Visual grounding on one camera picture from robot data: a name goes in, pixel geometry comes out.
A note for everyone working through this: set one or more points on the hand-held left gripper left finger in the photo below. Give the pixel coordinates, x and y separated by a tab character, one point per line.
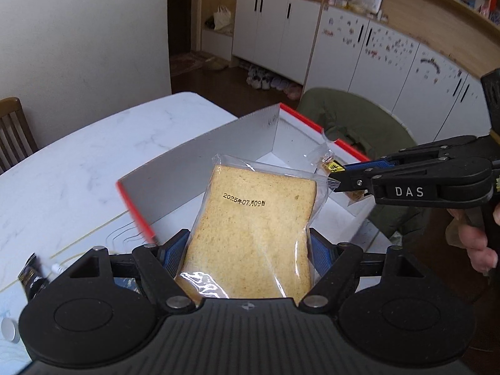
174	257

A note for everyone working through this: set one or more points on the pile of white sneakers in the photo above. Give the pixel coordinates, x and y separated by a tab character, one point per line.
258	76

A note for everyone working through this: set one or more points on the wooden chair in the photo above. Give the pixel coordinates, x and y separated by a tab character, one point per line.
13	132

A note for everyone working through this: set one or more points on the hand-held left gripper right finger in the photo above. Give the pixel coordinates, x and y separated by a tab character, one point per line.
321	257

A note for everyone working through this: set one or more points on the pink slippers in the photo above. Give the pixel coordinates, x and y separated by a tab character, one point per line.
287	88

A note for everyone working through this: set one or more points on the low white bench cabinet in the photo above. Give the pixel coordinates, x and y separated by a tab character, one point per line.
216	45

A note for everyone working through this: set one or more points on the patterned doormat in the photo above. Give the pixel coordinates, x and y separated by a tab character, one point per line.
187	63

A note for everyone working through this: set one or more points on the tall white cabinet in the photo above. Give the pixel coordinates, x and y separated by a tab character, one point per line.
269	27

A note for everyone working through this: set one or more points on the bread slice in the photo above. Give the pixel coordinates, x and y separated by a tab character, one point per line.
250	234

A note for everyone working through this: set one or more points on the brown slippers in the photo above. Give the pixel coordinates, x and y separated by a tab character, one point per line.
215	65

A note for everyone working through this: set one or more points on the white cabinet with stickers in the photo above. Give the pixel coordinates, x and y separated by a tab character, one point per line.
394	66

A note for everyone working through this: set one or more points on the dark wooden door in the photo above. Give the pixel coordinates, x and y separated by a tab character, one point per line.
179	7

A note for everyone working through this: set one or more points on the black and gold sachet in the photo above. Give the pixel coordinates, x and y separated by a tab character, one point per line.
33	277

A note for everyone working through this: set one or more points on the small clear snack packet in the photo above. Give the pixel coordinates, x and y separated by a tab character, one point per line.
326	161

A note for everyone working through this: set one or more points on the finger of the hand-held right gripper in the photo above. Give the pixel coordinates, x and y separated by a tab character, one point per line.
429	150
357	183

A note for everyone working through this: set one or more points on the round white cap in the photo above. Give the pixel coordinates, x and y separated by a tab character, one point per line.
8	330

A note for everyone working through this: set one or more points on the person's right hand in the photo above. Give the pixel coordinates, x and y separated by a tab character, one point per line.
481	257

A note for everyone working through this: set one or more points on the white tote bag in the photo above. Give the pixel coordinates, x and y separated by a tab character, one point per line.
223	18

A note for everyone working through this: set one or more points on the white and red cardboard box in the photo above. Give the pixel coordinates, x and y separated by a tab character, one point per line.
203	152

